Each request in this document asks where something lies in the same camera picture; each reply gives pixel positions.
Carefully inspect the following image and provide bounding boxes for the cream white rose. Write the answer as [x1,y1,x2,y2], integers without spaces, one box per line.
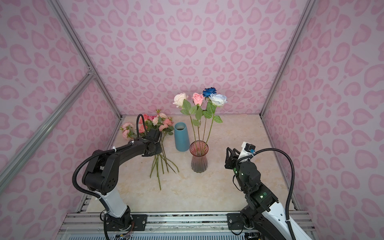
[173,93,195,145]

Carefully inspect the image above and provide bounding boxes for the pale blue white rose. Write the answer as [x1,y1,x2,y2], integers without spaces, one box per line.
[203,90,228,144]

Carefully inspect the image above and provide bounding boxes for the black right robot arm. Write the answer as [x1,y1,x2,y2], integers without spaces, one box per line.
[225,142,310,240]

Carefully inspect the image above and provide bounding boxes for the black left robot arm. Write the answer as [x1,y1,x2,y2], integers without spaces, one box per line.
[82,129,162,231]

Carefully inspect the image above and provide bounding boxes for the teal ceramic vase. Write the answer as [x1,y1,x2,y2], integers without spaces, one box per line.
[175,122,190,152]

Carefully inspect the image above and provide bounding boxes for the pink glass vase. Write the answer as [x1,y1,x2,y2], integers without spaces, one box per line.
[190,141,209,173]

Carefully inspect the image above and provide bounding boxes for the pink cream spray roses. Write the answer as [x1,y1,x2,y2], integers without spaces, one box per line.
[150,110,179,177]

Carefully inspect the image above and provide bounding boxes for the small pink spray roses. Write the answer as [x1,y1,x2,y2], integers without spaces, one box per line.
[120,122,141,141]

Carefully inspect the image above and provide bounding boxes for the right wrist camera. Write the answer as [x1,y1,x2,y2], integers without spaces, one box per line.
[239,142,256,158]

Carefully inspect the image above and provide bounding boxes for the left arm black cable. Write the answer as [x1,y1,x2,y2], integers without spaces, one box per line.
[71,113,149,240]

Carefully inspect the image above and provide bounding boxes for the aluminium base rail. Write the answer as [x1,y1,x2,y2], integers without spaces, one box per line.
[56,210,319,240]

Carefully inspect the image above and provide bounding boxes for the diagonal aluminium frame bar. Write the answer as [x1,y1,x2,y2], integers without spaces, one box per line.
[1,71,94,193]

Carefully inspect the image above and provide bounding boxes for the left corner aluminium post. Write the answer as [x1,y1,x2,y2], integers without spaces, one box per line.
[47,0,123,120]

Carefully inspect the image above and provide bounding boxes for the corner aluminium post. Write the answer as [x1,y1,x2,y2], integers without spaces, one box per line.
[260,0,319,119]
[47,0,123,120]

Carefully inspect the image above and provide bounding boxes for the right corner aluminium post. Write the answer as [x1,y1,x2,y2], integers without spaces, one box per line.
[260,0,319,119]

